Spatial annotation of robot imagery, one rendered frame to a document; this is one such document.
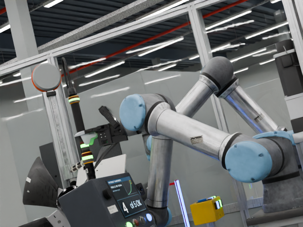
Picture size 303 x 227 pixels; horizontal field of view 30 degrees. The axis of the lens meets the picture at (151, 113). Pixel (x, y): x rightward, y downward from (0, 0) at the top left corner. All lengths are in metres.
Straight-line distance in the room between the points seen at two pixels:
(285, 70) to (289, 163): 0.39
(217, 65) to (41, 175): 0.92
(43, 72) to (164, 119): 1.44
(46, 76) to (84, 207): 1.73
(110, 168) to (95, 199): 1.31
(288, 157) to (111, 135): 0.85
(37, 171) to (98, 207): 1.17
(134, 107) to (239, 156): 0.39
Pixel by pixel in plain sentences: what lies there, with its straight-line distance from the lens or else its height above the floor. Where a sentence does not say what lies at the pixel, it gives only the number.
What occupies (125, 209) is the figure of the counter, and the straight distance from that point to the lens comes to 1.50.
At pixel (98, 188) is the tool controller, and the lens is 1.43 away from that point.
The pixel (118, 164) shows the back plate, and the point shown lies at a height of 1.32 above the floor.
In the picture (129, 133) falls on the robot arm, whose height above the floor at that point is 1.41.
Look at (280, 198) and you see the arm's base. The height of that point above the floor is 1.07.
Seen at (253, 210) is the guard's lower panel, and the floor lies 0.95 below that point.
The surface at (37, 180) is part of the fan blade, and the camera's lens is 2.57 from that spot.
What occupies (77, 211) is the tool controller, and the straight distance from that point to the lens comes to 1.45.
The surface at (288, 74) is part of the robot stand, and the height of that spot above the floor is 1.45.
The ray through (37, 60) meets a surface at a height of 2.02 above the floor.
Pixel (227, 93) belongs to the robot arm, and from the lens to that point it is 2.32.
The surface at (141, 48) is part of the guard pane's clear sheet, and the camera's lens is 3.04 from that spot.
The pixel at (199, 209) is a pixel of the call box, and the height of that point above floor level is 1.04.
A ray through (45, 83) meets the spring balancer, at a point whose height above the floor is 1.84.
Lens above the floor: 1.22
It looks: 6 degrees up
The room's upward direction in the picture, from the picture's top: 14 degrees counter-clockwise
